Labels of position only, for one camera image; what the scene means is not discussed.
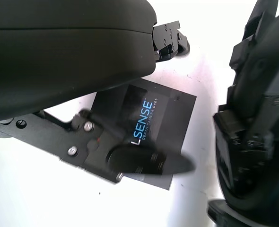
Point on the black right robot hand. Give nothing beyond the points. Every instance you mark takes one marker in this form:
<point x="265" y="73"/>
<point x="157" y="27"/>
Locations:
<point x="253" y="118"/>

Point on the black RealSense box lid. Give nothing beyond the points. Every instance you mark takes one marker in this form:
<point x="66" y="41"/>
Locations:
<point x="158" y="113"/>

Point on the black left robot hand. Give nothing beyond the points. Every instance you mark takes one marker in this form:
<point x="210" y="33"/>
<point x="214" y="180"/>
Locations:
<point x="59" y="59"/>

